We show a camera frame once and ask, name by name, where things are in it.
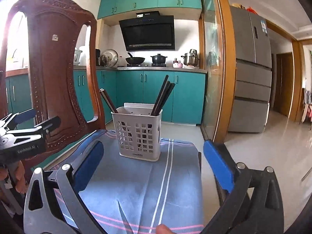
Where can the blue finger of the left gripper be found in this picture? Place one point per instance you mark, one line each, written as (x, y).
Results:
(49, 125)
(19, 118)

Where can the carved brown wooden chair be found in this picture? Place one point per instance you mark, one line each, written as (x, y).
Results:
(53, 29)

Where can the right hand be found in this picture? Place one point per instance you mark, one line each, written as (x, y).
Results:
(163, 229)

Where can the black range hood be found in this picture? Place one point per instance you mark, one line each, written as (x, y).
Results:
(150, 32)

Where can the steel pot lid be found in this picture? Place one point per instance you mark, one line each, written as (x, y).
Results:
(109, 58)

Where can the blue striped table cloth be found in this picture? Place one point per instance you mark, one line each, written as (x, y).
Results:
(134, 196)

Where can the wooden glass door frame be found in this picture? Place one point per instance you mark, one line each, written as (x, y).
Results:
(218, 59)

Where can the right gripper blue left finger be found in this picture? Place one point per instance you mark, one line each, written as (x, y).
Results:
(86, 164)

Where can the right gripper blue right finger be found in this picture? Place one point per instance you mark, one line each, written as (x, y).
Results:
(221, 163)

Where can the stainless steel stock pot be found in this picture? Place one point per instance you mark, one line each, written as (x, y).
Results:
(191, 58)

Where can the black cooking pot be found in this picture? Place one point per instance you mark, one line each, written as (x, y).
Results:
(158, 59)

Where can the grey refrigerator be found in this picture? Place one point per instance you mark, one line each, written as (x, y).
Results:
(253, 72)

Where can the left hand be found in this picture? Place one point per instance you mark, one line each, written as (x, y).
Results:
(17, 177)

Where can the teal lower kitchen cabinets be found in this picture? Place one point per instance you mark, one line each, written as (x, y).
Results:
(184, 105)

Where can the black wok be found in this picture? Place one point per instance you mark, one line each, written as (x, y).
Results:
(134, 61)

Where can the white plastic utensil basket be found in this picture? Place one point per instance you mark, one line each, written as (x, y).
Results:
(137, 131)

